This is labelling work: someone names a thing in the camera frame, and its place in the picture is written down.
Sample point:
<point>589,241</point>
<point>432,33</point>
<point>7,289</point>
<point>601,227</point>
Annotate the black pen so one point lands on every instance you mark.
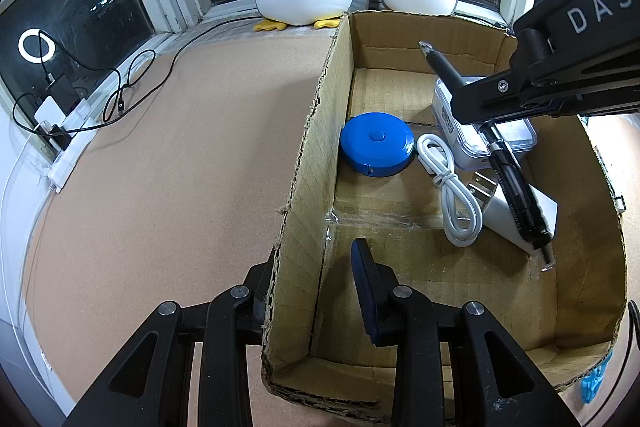
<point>515,187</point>

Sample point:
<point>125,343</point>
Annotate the blue clothespin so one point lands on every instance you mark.
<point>592,384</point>

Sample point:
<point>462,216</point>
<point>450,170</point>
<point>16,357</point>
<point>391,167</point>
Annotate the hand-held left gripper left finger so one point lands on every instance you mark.
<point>225,332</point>

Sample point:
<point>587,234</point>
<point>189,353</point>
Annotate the white power adapter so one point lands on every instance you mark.
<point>50,109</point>

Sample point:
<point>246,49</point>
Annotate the white wall charger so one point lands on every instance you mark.
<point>497,219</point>

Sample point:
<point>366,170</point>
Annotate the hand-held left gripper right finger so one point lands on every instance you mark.
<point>370,292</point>

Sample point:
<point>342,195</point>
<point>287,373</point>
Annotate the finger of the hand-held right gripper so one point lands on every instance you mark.
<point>500,99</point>

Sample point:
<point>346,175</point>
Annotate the white power strip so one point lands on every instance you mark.
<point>70,142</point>

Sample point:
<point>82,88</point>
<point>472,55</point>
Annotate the cardboard box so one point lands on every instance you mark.
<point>500,307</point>

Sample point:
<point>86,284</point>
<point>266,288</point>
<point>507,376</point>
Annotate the black power adapter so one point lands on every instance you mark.
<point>62,86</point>

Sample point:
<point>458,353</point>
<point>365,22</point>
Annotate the clear plastic case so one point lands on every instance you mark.
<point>510,137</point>

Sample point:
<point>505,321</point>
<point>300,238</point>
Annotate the blue round tape measure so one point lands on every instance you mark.
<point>375,147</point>

